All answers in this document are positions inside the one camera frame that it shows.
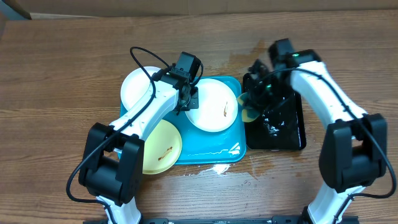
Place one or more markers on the yellow plate with sauce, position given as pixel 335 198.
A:
pixel 162 148

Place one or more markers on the white plate at tray corner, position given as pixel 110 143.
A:
pixel 136 89

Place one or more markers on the green and yellow sponge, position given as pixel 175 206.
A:
pixel 249 114

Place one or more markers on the black tray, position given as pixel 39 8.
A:
pixel 279 128

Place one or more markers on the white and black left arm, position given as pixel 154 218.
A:
pixel 112 164

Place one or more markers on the teal plastic tray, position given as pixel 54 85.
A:
pixel 201 147

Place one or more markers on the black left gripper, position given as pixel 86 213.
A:
pixel 194 103

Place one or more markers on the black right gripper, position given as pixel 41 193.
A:
pixel 254 92

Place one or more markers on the black mounting rail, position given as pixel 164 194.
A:
pixel 292 219

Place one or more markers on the white plate with sauce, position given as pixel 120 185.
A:
pixel 217 106

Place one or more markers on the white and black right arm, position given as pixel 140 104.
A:
pixel 353 154

